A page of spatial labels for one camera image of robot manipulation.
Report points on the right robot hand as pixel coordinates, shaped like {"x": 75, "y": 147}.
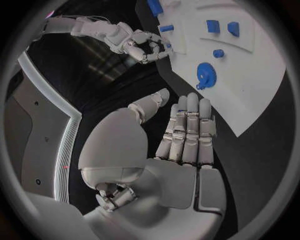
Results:
{"x": 138, "y": 40}

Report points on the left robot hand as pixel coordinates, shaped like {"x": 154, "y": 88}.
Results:
{"x": 114, "y": 142}

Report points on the small blue plug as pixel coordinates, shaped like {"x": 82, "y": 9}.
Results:
{"x": 168, "y": 46}

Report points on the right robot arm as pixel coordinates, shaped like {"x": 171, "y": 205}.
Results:
{"x": 89, "y": 28}

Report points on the white task board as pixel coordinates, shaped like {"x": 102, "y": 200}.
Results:
{"x": 246, "y": 75}

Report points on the blue short cylinder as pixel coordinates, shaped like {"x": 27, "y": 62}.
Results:
{"x": 166, "y": 28}

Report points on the blue long block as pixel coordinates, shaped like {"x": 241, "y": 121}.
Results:
{"x": 155, "y": 7}

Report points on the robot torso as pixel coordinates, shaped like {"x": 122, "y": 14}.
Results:
{"x": 39, "y": 131}

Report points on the blue gear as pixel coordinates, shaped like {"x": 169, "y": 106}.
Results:
{"x": 206, "y": 75}

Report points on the blue peg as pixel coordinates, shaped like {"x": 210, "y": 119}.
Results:
{"x": 218, "y": 53}

